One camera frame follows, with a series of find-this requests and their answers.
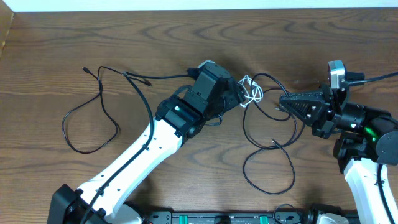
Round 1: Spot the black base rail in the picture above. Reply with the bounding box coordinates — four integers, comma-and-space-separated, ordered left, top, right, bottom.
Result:
125, 202, 360, 224

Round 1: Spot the white cable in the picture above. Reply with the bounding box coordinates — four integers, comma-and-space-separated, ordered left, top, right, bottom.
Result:
238, 74, 264, 109

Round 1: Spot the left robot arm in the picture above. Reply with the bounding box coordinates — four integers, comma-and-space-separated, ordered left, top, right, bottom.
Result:
47, 60, 245, 223

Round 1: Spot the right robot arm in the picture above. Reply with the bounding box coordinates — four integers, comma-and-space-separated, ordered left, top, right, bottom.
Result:
279, 84, 397, 223

